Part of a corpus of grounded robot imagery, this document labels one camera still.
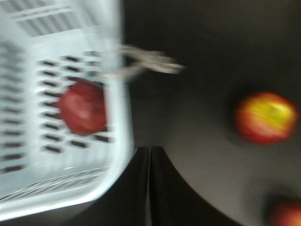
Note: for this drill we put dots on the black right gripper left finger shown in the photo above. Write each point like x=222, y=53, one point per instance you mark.
x=124, y=203

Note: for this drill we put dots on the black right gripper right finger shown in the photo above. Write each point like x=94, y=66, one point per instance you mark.
x=173, y=202

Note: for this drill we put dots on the dark red apple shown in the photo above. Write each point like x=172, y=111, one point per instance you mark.
x=82, y=108

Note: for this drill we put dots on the red yellow apple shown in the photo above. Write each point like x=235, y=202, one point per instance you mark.
x=285, y=213

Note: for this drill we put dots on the light blue plastic basket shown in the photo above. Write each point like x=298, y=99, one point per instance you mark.
x=46, y=46

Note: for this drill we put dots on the black wood produce display table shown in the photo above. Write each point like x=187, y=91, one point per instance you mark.
x=230, y=49

